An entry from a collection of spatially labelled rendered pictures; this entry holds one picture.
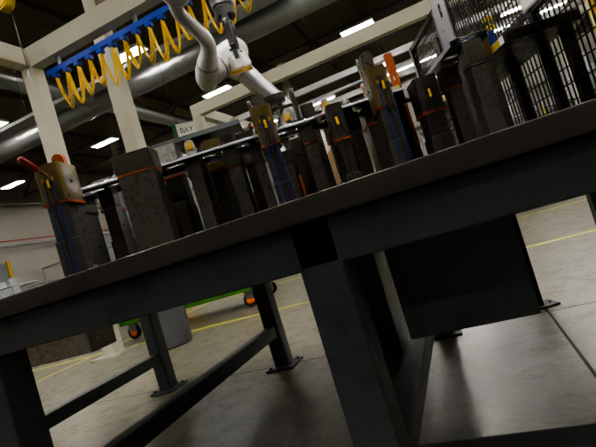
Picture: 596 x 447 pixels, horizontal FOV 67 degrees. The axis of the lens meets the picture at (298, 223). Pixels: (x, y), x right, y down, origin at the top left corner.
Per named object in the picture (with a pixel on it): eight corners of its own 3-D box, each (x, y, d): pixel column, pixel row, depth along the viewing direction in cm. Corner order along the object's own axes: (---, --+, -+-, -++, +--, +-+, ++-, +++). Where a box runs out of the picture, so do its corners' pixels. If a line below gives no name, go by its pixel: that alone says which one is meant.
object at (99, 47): (57, 114, 494) (42, 62, 496) (62, 115, 500) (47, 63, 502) (257, 13, 410) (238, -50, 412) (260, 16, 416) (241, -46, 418)
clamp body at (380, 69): (402, 184, 126) (364, 65, 127) (394, 188, 138) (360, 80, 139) (425, 177, 126) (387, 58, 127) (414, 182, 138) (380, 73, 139)
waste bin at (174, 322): (134, 359, 419) (112, 284, 421) (167, 342, 466) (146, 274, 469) (178, 349, 402) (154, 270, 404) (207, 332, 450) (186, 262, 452)
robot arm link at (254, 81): (314, 168, 240) (335, 141, 249) (328, 157, 225) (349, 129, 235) (201, 66, 228) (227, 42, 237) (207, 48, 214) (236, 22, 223)
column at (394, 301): (354, 346, 240) (317, 227, 242) (411, 334, 230) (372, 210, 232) (340, 368, 211) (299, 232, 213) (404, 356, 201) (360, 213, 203)
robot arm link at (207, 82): (189, 62, 209) (207, 46, 215) (188, 87, 226) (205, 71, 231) (211, 79, 209) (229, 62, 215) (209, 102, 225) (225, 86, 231)
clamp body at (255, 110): (282, 222, 129) (247, 105, 130) (284, 223, 141) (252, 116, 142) (304, 215, 129) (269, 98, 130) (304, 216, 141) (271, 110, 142)
